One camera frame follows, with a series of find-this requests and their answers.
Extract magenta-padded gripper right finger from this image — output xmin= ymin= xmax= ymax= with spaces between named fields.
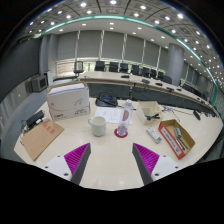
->
xmin=131 ymin=142 xmax=183 ymax=186

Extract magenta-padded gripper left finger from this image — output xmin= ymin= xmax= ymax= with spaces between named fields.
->
xmin=40 ymin=142 xmax=92 ymax=186

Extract clear plastic water bottle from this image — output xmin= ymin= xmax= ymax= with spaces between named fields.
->
xmin=116 ymin=99 xmax=134 ymax=138

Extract white remote control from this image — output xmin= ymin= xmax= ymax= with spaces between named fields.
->
xmin=146 ymin=126 xmax=163 ymax=145

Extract red-edged open cardboard box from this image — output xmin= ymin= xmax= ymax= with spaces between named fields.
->
xmin=157 ymin=118 xmax=196 ymax=160

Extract white ceramic mug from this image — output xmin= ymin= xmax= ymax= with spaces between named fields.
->
xmin=87 ymin=115 xmax=107 ymax=137

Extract black handheld tool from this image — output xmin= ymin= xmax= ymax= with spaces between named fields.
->
xmin=145 ymin=113 xmax=161 ymax=122

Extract flat brown cardboard envelope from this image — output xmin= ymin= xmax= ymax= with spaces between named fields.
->
xmin=20 ymin=119 xmax=65 ymax=162

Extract white desk organizer box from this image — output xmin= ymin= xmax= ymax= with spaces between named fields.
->
xmin=134 ymin=100 xmax=164 ymax=126

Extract white printed paper sheet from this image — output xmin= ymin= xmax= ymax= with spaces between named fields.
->
xmin=94 ymin=106 xmax=133 ymax=125

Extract white paper ream box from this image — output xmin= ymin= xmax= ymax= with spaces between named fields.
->
xmin=46 ymin=81 xmax=91 ymax=122

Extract black power adapter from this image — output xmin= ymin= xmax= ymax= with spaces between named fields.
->
xmin=25 ymin=109 xmax=46 ymax=128

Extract black desk phone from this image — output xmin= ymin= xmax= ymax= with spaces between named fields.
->
xmin=95 ymin=92 xmax=119 ymax=108

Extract grey equipment cabinet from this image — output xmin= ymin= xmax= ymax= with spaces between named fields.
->
xmin=30 ymin=74 xmax=49 ymax=93

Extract long curved conference desk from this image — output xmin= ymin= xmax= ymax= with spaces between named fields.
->
xmin=78 ymin=70 xmax=221 ymax=116

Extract row of black chairs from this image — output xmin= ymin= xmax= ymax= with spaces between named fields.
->
xmin=73 ymin=59 xmax=174 ymax=85

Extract ceiling lights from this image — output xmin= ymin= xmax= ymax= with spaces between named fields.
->
xmin=29 ymin=0 xmax=224 ymax=84

